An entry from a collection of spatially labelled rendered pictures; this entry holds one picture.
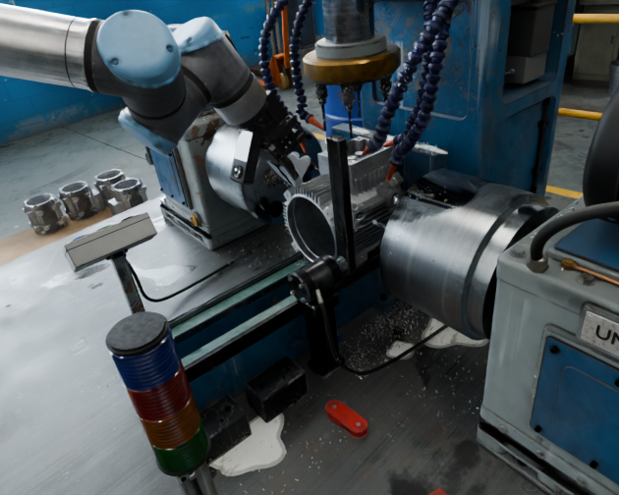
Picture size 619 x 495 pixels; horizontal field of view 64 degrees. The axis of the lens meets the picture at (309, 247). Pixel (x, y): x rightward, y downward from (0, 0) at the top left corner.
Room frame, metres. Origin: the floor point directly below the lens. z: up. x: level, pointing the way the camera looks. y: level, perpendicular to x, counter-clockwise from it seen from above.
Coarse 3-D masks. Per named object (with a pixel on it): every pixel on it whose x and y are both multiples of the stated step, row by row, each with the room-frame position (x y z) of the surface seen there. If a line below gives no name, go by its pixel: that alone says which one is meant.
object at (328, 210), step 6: (396, 174) 0.93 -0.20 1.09; (390, 180) 0.93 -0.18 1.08; (396, 180) 0.92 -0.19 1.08; (402, 180) 0.92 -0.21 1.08; (396, 186) 0.93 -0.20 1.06; (288, 192) 0.92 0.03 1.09; (294, 192) 0.92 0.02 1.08; (288, 198) 0.92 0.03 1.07; (330, 204) 0.83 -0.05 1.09; (324, 210) 0.83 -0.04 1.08; (330, 210) 0.82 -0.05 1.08; (330, 216) 0.81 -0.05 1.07; (294, 246) 0.92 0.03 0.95
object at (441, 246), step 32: (416, 192) 0.71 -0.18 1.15; (448, 192) 0.68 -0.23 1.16; (480, 192) 0.66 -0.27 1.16; (512, 192) 0.65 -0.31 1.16; (384, 224) 0.77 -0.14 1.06; (416, 224) 0.66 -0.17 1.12; (448, 224) 0.63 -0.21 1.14; (480, 224) 0.60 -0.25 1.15; (512, 224) 0.59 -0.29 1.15; (384, 256) 0.68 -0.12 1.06; (416, 256) 0.63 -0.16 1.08; (448, 256) 0.59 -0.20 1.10; (480, 256) 0.57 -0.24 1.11; (416, 288) 0.62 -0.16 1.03; (448, 288) 0.57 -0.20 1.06; (480, 288) 0.55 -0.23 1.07; (448, 320) 0.58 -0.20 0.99; (480, 320) 0.54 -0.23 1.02
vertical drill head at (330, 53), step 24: (336, 0) 0.92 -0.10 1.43; (360, 0) 0.91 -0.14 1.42; (336, 24) 0.92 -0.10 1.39; (360, 24) 0.91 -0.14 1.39; (336, 48) 0.90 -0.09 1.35; (360, 48) 0.89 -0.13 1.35; (384, 48) 0.92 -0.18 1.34; (312, 72) 0.91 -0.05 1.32; (336, 72) 0.87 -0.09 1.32; (360, 72) 0.86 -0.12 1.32; (384, 72) 0.88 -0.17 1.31; (384, 96) 0.95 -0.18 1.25
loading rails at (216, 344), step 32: (256, 288) 0.83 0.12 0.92; (288, 288) 0.86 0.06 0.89; (352, 288) 0.84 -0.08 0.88; (384, 288) 0.89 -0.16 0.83; (192, 320) 0.75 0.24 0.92; (224, 320) 0.77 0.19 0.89; (256, 320) 0.73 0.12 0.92; (288, 320) 0.74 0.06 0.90; (192, 352) 0.72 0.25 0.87; (224, 352) 0.66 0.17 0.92; (256, 352) 0.69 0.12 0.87; (288, 352) 0.73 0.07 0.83; (192, 384) 0.61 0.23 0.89; (224, 384) 0.65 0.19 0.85
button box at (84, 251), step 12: (144, 216) 0.91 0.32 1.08; (108, 228) 0.87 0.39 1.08; (120, 228) 0.88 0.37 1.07; (132, 228) 0.89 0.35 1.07; (144, 228) 0.89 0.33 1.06; (84, 240) 0.84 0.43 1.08; (96, 240) 0.85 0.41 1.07; (108, 240) 0.86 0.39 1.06; (120, 240) 0.86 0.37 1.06; (132, 240) 0.87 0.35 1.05; (144, 240) 0.90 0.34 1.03; (72, 252) 0.82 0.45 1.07; (84, 252) 0.82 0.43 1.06; (96, 252) 0.83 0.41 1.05; (108, 252) 0.84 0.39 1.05; (72, 264) 0.82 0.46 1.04; (84, 264) 0.81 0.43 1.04
